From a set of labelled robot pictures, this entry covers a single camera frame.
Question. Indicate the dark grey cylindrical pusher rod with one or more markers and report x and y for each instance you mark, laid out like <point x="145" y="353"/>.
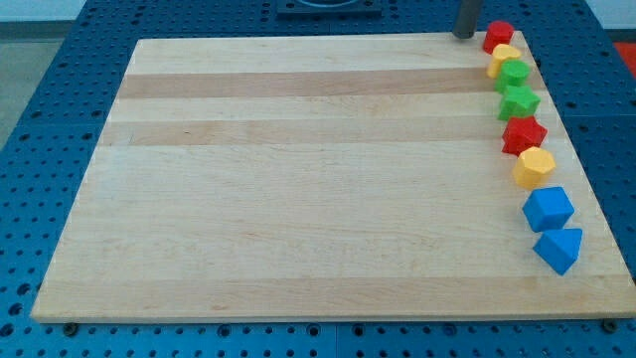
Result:
<point x="467" y="18"/>

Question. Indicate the blue cube block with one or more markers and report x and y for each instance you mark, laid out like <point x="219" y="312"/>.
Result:
<point x="547" y="209"/>

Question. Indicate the blue triangle block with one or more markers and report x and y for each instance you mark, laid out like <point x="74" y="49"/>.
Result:
<point x="559" y="248"/>

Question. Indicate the red cylinder block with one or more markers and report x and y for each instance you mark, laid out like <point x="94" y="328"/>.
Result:
<point x="498" y="32"/>

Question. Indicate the yellow heart block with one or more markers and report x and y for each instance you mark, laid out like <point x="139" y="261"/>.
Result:
<point x="500" y="54"/>

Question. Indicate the green cylinder block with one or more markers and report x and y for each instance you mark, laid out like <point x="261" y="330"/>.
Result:
<point x="513" y="73"/>

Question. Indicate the green star block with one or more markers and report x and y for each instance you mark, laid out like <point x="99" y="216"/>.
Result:
<point x="518" y="102"/>

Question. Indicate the red star block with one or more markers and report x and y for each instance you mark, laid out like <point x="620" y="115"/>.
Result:
<point x="522" y="133"/>

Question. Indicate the yellow hexagon block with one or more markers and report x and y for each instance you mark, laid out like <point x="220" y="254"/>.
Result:
<point x="533" y="168"/>

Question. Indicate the wooden board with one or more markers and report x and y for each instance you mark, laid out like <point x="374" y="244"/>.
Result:
<point x="319" y="178"/>

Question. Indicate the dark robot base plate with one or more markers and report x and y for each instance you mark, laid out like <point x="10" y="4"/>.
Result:
<point x="327" y="8"/>

